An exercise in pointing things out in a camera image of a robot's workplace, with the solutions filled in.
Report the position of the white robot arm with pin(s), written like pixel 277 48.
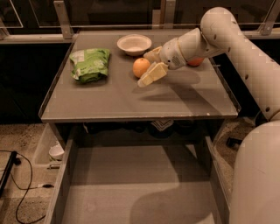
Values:
pixel 255 197

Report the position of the metal railing frame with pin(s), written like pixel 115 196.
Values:
pixel 67 17

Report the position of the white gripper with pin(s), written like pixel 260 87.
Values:
pixel 171 55

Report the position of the green snack bag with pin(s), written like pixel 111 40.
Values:
pixel 90 64

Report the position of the red apple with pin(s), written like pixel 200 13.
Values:
pixel 195 62

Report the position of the black bar on floor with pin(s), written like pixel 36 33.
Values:
pixel 7 171

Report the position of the grey cabinet with top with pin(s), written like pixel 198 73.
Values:
pixel 184 94

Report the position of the open grey top drawer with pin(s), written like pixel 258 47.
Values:
pixel 139 183

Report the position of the white paper bowl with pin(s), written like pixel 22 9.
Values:
pixel 134 44

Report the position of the black office chair base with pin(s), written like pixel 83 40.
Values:
pixel 231 142

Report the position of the white cup in bin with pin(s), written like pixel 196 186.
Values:
pixel 56 152

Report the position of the orange fruit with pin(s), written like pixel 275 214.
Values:
pixel 140 66

